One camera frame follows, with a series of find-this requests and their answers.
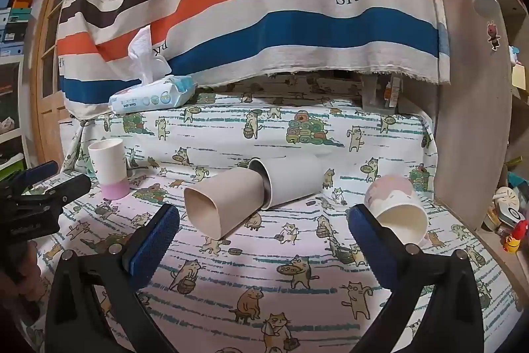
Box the cat printed tablecloth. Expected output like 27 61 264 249
22 72 525 353

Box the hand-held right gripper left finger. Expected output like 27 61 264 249
45 203 183 353

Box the wooden side board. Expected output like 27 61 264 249
430 0 522 232

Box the grey round cup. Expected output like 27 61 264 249
248 155 325 211

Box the orange and white carton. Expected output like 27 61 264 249
384 75 404 108

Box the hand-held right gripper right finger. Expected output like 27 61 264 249
347 204 485 353

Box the yellow and red toy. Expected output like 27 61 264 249
501 219 529 253

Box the person's left hand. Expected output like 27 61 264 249
0 243 52 321

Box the wooden door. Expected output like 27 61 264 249
29 0 98 167

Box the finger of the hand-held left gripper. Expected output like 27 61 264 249
0 160 59 197
8 173 92 218

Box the cartoon sticker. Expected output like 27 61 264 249
485 20 502 52

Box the baby wipes pack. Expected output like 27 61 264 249
108 26 197 114

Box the striped cloth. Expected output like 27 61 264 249
56 0 452 120

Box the round white gadget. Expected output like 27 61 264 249
494 187 522 222

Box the beige square cup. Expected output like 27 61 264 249
183 168 269 240

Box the white and pink cup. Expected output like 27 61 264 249
88 138 130 200

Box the stack of storage boxes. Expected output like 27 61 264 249
0 0 34 57

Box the pink patterned paper cup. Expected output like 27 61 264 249
364 176 430 247

